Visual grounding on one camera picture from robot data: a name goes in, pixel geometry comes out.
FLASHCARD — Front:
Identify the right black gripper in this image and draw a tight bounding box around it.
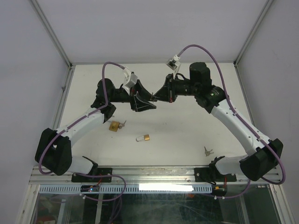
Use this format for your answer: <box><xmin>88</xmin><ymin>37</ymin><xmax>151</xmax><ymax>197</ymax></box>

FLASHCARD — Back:
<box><xmin>152</xmin><ymin>73</ymin><xmax>199</xmax><ymax>103</ymax></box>

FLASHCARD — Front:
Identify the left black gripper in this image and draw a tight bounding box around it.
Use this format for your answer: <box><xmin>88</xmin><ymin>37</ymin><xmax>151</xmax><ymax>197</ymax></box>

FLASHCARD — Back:
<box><xmin>109</xmin><ymin>80</ymin><xmax>157</xmax><ymax>112</ymax></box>

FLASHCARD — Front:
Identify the silver key set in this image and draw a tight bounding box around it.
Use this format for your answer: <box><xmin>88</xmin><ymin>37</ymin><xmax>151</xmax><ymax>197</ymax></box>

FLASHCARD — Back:
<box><xmin>204</xmin><ymin>147</ymin><xmax>214</xmax><ymax>157</ymax></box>
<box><xmin>118</xmin><ymin>120</ymin><xmax>126</xmax><ymax>129</ymax></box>

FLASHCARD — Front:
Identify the large brass padlock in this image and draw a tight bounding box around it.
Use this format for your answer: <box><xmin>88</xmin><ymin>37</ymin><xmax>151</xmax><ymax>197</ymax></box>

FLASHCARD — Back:
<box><xmin>107</xmin><ymin>120</ymin><xmax>120</xmax><ymax>132</ymax></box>

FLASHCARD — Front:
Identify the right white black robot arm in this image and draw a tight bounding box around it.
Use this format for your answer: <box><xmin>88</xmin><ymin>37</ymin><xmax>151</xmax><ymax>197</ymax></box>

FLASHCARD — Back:
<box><xmin>153</xmin><ymin>62</ymin><xmax>283</xmax><ymax>181</ymax></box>

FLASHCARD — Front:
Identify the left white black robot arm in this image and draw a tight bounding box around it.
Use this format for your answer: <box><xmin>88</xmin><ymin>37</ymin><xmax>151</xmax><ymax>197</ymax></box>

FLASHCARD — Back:
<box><xmin>35</xmin><ymin>78</ymin><xmax>156</xmax><ymax>181</ymax></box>

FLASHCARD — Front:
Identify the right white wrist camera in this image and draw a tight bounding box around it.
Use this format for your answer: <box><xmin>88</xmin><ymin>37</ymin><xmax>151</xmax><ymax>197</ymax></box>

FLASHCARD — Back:
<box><xmin>166</xmin><ymin>55</ymin><xmax>181</xmax><ymax>76</ymax></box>

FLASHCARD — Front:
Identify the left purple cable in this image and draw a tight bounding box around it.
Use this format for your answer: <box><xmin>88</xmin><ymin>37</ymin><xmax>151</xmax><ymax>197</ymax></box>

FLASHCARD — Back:
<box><xmin>38</xmin><ymin>61</ymin><xmax>128</xmax><ymax>201</ymax></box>

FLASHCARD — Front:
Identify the purple cable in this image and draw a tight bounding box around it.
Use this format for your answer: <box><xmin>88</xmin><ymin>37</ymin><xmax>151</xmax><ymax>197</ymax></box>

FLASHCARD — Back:
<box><xmin>38</xmin><ymin>61</ymin><xmax>128</xmax><ymax>201</ymax></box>
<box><xmin>178</xmin><ymin>44</ymin><xmax>287</xmax><ymax>200</ymax></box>

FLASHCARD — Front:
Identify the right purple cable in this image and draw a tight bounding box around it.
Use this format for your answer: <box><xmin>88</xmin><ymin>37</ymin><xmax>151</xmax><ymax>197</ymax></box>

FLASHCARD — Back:
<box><xmin>178</xmin><ymin>44</ymin><xmax>287</xmax><ymax>200</ymax></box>

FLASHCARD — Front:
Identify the aluminium front rail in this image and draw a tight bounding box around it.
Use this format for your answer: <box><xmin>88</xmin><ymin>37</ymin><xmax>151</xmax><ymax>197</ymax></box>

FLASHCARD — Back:
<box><xmin>29</xmin><ymin>166</ymin><xmax>282</xmax><ymax>185</ymax></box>

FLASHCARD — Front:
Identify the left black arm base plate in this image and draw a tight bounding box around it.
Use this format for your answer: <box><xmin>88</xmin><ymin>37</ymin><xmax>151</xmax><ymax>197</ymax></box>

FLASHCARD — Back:
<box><xmin>71</xmin><ymin>167</ymin><xmax>113</xmax><ymax>183</ymax></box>

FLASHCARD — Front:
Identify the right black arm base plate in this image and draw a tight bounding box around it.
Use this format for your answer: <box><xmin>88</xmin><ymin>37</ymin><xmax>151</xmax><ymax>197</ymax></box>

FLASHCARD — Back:
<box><xmin>194</xmin><ymin>167</ymin><xmax>237</xmax><ymax>184</ymax></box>

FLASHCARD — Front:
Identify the slotted grey cable duct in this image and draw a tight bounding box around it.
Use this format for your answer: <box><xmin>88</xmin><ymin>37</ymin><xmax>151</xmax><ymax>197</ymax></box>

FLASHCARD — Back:
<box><xmin>39</xmin><ymin>183</ymin><xmax>212</xmax><ymax>195</ymax></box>

